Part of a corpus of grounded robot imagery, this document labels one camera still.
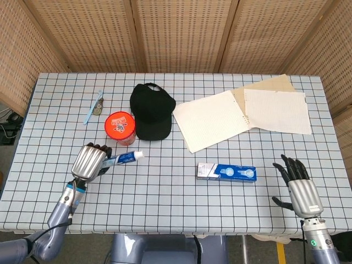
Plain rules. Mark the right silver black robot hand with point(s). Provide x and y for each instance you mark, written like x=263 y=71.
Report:
x=303 y=195

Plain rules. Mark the loose torn lined paper sheet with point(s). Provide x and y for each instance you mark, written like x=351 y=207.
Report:
x=277 y=112

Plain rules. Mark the orange instant noodle cup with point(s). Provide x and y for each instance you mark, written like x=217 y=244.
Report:
x=119 y=125

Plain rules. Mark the woven wicker folding screen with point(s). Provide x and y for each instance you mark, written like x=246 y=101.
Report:
x=181 y=33

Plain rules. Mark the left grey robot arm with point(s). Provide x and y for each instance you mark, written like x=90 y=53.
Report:
x=57 y=217

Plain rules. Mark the small round metallic trinket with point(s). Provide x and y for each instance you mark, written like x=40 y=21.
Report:
x=98 y=108

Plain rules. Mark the blue toothbrush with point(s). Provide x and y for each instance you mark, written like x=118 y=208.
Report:
x=90 y=111

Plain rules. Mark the blue and white toothpaste tube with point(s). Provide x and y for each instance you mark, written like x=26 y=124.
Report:
x=125 y=158

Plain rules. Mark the open lined notebook brown cover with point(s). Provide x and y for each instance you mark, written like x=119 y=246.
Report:
x=209 y=121

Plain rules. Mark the blue checkered tablecloth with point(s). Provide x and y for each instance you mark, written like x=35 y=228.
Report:
x=165 y=200

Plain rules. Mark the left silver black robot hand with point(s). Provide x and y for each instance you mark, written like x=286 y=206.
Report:
x=88 y=163

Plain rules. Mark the grey robot torso base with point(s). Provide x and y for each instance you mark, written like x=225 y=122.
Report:
x=165 y=248

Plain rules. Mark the blue toothpaste box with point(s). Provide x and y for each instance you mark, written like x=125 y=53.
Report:
x=228 y=172

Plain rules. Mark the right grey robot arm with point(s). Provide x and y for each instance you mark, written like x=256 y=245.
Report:
x=319 y=242

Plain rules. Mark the black baseball cap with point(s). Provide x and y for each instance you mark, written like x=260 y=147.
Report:
x=151 y=110

